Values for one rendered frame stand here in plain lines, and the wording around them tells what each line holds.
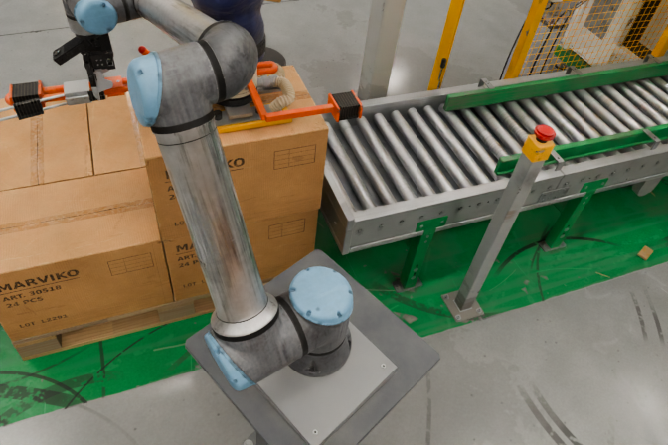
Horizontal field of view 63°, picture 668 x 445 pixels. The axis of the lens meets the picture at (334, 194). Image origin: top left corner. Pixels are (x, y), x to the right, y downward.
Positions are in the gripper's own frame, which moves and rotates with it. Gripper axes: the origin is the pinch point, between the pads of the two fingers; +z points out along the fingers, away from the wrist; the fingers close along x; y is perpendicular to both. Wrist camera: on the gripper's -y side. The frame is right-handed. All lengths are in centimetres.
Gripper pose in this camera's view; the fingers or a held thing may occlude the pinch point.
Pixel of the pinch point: (95, 89)
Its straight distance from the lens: 181.3
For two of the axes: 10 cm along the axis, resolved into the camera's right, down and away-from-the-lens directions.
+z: -1.0, 6.9, 7.2
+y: 9.4, -1.8, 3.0
